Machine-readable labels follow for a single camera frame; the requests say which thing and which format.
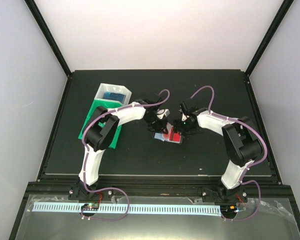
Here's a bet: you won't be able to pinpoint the clear acrylic sheet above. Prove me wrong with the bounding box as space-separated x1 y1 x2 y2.
12 195 300 240

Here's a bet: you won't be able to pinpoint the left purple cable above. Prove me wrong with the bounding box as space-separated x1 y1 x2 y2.
81 89 171 222

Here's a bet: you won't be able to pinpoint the white slotted cable duct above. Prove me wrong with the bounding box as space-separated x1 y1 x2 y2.
32 202 222 217

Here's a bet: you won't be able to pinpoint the blue cards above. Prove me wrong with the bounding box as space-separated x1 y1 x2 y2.
102 91 126 103

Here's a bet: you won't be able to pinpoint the black aluminium front rail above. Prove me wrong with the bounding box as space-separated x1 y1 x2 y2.
27 174 295 198

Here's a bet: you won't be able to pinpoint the black frame post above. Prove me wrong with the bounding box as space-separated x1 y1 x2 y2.
24 0 72 77
245 0 294 77

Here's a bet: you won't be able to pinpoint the left black frame post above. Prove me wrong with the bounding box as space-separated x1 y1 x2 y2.
24 0 72 77

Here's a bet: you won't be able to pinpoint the green plastic bin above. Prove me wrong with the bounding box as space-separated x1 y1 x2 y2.
86 98 123 121
79 116 121 152

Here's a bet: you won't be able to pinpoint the red credit card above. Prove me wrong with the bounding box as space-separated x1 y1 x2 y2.
168 126 182 144

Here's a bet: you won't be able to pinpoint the small circuit board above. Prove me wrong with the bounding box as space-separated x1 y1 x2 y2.
80 203 100 212
220 205 243 214

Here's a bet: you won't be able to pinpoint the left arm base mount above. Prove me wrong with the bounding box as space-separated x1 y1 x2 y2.
68 182 115 202

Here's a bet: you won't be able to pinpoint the right black frame post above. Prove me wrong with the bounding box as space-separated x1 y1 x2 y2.
245 0 294 77

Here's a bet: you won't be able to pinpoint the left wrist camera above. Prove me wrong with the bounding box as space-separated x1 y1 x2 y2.
156 109 170 120

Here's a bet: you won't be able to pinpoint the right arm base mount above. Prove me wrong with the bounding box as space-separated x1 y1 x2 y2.
201 185 247 204

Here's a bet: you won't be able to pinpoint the left small circuit board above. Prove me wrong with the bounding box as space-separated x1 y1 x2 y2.
80 203 100 212

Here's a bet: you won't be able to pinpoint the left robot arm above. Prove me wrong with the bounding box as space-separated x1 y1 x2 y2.
79 101 170 200

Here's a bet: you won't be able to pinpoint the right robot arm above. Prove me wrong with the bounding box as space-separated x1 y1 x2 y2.
173 98 268 202

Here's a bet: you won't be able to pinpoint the clear white plastic bin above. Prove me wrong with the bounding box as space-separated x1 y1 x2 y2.
94 83 132 106

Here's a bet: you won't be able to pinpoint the right small circuit board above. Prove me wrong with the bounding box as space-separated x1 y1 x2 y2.
220 205 243 214

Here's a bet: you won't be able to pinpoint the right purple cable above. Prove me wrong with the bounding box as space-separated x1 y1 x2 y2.
190 85 268 223

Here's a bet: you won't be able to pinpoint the purple cable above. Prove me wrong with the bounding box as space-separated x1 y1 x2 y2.
81 89 171 222
190 85 268 223

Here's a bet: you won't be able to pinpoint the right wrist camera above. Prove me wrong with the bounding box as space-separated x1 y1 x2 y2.
179 107 188 122

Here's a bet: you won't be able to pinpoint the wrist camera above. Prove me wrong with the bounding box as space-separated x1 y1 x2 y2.
156 109 170 120
179 107 188 122

